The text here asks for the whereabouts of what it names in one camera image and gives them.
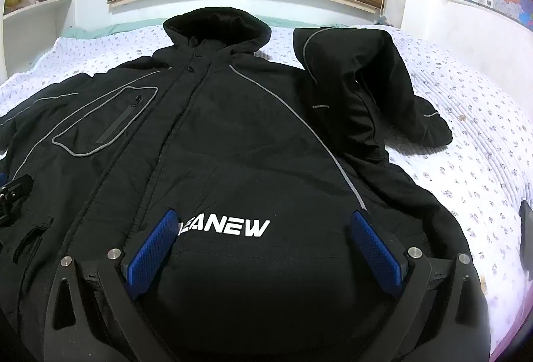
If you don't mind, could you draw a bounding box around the black hooded jacket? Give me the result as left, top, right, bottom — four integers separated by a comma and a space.
0, 7, 479, 362

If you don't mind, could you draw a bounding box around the green bed sheet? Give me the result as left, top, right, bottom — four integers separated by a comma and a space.
62, 14, 386, 39

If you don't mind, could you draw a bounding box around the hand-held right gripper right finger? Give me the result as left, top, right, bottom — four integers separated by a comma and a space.
350, 210, 494, 362

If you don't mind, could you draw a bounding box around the white floral bed quilt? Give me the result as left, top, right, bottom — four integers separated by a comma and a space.
0, 25, 533, 362

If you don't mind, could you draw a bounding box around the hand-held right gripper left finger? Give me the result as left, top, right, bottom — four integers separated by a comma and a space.
43, 209, 180, 362

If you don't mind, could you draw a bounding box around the white wall shelf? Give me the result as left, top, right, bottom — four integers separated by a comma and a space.
0, 0, 81, 76

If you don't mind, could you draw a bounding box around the dark flat device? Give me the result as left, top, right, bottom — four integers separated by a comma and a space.
518, 199, 533, 283

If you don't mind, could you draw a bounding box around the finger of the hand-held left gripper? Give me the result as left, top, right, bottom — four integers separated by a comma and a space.
0, 173, 35, 228

